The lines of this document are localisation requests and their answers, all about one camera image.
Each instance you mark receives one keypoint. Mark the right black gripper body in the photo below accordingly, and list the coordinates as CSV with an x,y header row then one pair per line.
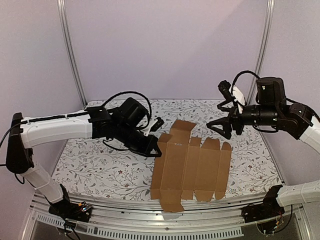
x,y
234,122

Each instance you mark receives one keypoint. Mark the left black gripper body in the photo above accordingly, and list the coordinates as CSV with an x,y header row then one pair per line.
x,y
126,135

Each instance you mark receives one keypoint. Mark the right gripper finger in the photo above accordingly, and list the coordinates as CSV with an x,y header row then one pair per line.
x,y
227,106
222,126

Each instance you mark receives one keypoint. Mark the brown cardboard box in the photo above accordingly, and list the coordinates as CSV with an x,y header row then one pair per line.
x,y
189,168

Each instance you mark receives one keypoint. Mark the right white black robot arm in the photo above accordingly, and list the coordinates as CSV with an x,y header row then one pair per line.
x,y
275,110

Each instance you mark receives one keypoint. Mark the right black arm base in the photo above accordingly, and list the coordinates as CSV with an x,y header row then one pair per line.
x,y
267,209

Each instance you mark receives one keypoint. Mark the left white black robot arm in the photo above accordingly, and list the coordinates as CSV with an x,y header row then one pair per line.
x,y
130,124

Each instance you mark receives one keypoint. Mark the floral patterned table mat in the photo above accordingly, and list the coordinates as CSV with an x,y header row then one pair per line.
x,y
89,167

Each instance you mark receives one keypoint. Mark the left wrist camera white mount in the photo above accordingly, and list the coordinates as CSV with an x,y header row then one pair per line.
x,y
152,126

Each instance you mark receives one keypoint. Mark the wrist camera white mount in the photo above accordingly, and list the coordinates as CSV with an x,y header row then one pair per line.
x,y
152,126
231,94

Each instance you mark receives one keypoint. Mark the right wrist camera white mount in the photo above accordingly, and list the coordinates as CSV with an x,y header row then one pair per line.
x,y
231,94

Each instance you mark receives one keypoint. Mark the aluminium front rail frame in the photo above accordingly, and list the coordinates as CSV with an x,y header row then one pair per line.
x,y
119,219

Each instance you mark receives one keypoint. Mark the right aluminium corner post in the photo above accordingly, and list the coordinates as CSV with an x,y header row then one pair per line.
x,y
263,47

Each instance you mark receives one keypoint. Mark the aluminium corner post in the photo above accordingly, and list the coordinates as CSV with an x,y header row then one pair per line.
x,y
263,47
61,6

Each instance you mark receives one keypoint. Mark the left aluminium corner post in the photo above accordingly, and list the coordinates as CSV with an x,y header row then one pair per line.
x,y
61,6

